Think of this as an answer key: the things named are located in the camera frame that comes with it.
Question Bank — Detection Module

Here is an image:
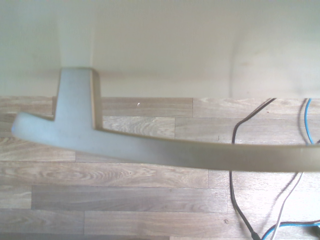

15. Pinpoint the blue cable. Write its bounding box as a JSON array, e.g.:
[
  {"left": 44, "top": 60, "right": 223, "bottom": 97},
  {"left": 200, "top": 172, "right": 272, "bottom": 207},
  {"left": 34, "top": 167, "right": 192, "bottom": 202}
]
[{"left": 262, "top": 97, "right": 320, "bottom": 240}]

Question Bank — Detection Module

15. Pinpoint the white cable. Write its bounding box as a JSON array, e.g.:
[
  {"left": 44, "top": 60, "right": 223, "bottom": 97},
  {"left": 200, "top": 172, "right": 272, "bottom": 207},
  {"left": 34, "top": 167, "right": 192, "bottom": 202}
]
[{"left": 271, "top": 171, "right": 305, "bottom": 240}]

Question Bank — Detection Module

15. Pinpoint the grey metal table leg base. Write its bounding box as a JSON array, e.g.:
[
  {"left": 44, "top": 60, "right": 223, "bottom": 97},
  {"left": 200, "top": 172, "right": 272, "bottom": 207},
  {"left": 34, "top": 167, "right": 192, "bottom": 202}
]
[{"left": 11, "top": 66, "right": 320, "bottom": 173}]

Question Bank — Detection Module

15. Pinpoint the black cable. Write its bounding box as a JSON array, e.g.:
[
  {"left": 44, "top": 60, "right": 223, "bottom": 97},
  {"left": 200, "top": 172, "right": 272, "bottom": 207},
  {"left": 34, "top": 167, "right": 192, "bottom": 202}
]
[{"left": 229, "top": 97, "right": 277, "bottom": 240}]

